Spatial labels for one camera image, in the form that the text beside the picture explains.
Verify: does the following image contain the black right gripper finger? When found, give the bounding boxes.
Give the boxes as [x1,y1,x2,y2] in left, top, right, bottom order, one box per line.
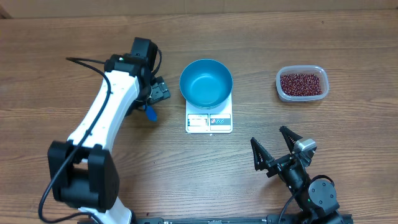
[250,138,274,170]
[279,126,303,153]

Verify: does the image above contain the blue plastic measuring scoop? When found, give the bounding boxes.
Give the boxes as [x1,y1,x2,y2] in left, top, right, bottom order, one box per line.
[145,106,157,122]

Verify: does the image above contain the red adzuki beans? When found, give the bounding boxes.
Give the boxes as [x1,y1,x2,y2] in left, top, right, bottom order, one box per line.
[280,73,323,96]

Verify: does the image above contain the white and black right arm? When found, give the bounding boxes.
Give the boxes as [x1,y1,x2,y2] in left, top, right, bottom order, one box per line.
[250,126,345,223]

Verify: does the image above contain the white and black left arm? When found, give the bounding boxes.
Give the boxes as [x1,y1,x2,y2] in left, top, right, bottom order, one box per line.
[38,37,171,223]

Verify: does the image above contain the blue metal bowl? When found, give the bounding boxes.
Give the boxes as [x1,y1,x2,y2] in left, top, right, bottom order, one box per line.
[179,58,233,108]

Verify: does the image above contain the white digital kitchen scale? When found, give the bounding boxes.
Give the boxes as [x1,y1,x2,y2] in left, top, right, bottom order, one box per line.
[185,95,233,134]

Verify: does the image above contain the clear plastic food container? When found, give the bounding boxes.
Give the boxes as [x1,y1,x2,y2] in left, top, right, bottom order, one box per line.
[275,65,330,103]

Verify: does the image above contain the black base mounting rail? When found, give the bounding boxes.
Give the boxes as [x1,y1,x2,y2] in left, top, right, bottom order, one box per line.
[77,213,354,224]

